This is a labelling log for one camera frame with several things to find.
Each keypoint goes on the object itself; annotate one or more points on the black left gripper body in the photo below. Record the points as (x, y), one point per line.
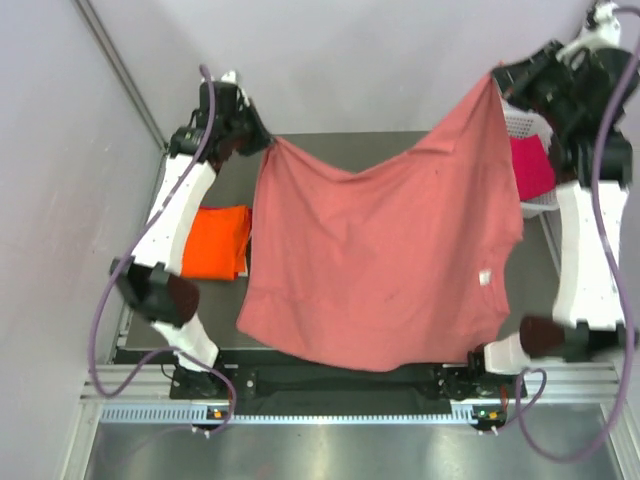
(245, 135)

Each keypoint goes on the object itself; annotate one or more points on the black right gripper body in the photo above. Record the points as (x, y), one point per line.
(544, 86)

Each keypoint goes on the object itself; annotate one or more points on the salmon pink t shirt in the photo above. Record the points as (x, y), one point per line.
(401, 263)

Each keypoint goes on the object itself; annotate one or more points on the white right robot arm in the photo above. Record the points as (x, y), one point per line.
(593, 171)

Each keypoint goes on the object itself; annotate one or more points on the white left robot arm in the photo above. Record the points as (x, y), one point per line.
(150, 277)

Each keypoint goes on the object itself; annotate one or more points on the white plastic laundry basket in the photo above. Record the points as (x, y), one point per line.
(521, 124)

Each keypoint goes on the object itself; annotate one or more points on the magenta t shirt in basket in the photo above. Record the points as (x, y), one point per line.
(533, 172)

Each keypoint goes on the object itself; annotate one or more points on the orange folded t shirt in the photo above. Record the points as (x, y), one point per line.
(217, 245)

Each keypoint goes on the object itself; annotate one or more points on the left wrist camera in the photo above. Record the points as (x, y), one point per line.
(231, 77)

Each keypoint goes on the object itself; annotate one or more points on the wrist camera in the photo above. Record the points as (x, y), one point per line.
(231, 77)
(601, 29)

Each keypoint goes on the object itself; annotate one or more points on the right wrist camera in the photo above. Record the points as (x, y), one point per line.
(601, 29)

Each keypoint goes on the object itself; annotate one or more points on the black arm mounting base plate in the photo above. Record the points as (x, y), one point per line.
(303, 387)

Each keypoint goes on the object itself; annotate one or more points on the grey slotted cable duct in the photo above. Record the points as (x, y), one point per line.
(202, 414)

